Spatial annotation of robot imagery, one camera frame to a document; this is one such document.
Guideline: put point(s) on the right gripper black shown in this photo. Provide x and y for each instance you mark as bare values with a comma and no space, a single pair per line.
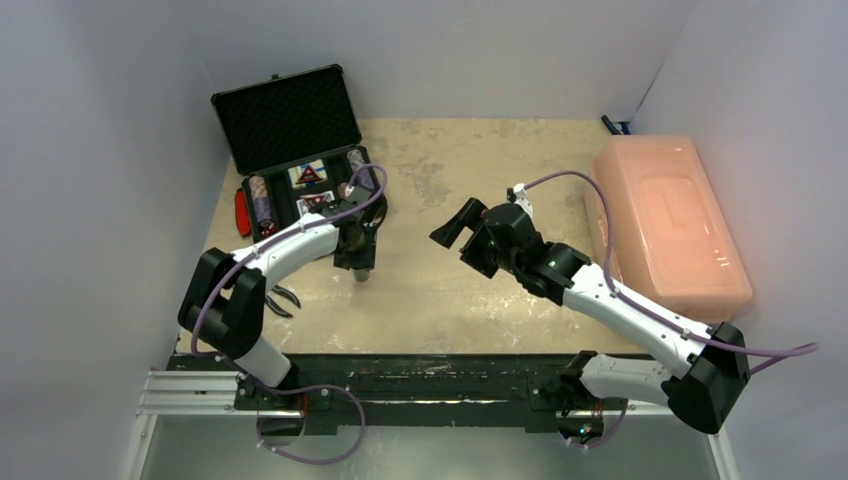
474,237

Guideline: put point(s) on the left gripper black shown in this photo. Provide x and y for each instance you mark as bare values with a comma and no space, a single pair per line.
363,260

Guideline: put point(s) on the grey poker chip stack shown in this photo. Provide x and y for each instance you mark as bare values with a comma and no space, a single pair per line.
361,275

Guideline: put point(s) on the blue orange chip stack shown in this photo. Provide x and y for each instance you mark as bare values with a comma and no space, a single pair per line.
355,159

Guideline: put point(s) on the black poker set case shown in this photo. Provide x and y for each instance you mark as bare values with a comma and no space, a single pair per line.
284,121

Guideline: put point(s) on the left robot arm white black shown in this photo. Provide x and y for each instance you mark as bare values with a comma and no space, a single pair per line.
225,300

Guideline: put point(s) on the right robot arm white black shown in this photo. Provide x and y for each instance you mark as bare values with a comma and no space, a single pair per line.
696,370

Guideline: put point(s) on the card deck lower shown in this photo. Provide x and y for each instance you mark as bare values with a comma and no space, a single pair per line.
309,201

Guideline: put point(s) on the card deck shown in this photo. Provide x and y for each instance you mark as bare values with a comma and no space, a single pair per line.
307,174
309,201

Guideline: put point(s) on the card deck upper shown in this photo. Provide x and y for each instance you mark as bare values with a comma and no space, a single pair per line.
307,174

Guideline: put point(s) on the pink chip stack in case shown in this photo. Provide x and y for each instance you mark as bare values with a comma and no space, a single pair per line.
261,201

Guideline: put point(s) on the pink translucent plastic storage box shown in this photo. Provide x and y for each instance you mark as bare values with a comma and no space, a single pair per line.
652,203

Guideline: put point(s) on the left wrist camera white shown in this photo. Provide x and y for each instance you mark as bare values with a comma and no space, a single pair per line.
356,195

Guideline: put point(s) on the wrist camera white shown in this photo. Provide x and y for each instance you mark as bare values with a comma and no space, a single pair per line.
517,195
356,195

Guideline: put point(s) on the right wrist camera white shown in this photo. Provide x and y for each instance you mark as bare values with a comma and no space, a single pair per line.
517,195

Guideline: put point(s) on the red black handled tool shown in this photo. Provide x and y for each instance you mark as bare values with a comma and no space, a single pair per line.
242,214

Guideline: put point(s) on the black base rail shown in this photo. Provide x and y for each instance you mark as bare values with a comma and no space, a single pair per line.
537,393

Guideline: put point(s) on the blue clamp at wall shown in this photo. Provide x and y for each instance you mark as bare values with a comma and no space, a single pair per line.
615,128

